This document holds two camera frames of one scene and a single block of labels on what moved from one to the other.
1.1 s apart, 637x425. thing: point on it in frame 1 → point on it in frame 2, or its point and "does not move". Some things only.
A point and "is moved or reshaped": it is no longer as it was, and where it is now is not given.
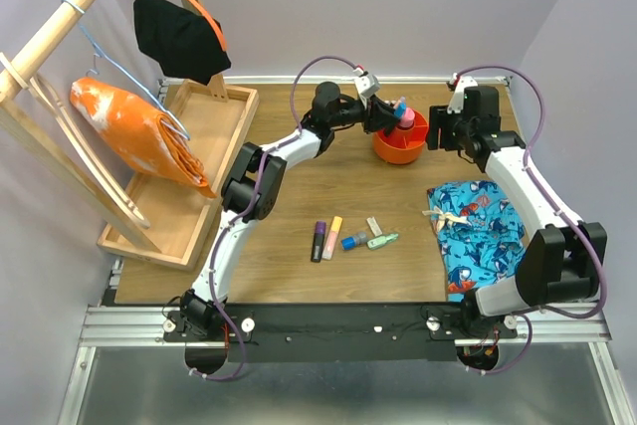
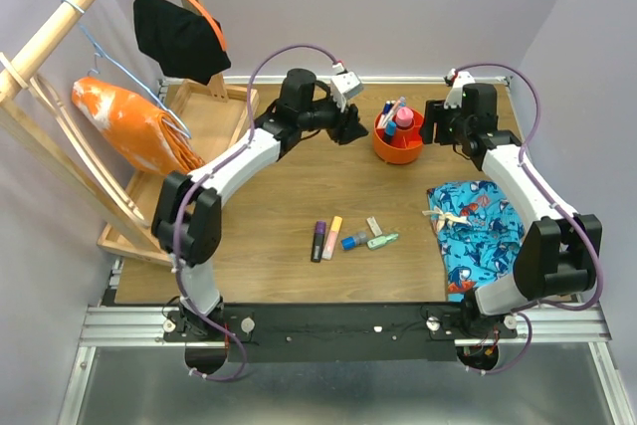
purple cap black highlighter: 318,241 does not move
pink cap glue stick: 408,118 does not move
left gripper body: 368,118 → 340,132
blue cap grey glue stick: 349,243 does not move
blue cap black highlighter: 401,107 is moved or reshaped
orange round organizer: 402,145 does not move
